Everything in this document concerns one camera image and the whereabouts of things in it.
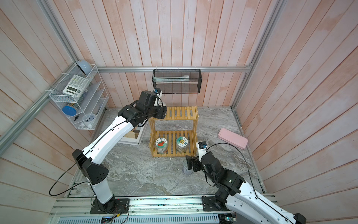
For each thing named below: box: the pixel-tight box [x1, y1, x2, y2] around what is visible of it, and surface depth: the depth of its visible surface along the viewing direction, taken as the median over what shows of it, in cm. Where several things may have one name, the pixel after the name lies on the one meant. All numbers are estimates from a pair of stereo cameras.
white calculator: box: [62, 74, 90, 98], surface depth 77 cm
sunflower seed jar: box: [175, 136, 189, 154], surface depth 90 cm
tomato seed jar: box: [155, 137, 168, 155], surface depth 88 cm
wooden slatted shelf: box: [148, 105, 200, 158], surface depth 93 cm
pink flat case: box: [217, 127, 249, 150], surface depth 102 cm
